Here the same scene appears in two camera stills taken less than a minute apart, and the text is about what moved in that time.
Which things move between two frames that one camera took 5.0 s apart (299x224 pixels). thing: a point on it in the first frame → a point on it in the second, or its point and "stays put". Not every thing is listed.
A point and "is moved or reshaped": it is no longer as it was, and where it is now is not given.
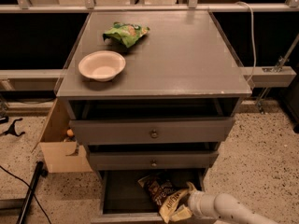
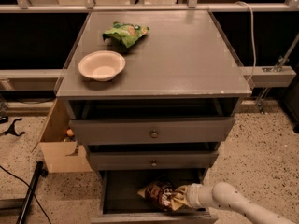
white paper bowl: [102, 65] stays put
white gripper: [198, 202] → [193, 194]
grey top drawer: [198, 131] stays put
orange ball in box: [70, 133] stays put
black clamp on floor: [11, 129] stays put
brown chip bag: [164, 193] is moved or reshaped
